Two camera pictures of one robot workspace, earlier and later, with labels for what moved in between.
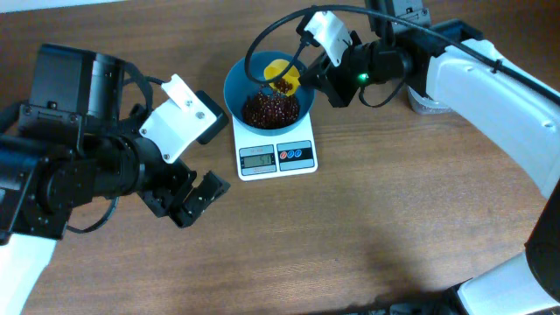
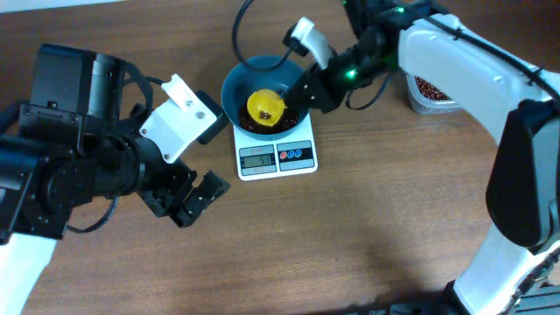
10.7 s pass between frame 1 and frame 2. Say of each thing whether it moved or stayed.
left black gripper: stayed
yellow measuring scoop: moved
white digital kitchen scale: stayed
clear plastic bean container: stayed
